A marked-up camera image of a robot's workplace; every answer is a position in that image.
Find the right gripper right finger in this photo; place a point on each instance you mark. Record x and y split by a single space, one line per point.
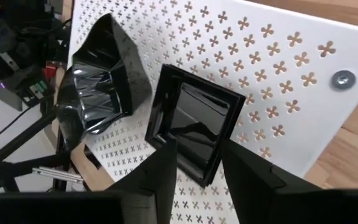
253 186

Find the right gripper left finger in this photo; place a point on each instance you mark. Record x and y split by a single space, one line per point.
157 180

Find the black square mini plate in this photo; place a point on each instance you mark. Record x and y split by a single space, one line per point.
197 118

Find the black wavy-edged mini plate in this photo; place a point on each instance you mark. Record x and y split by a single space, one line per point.
104 81

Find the white perforated shelf riser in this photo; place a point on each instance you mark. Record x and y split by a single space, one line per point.
322 130

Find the silver metal bar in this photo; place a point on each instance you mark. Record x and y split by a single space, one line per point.
57 175

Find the black metal stand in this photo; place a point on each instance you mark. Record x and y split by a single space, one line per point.
17 137

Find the grey control box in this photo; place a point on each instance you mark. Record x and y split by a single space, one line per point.
11 96

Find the black aluminium table frame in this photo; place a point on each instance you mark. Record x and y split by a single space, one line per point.
61 168

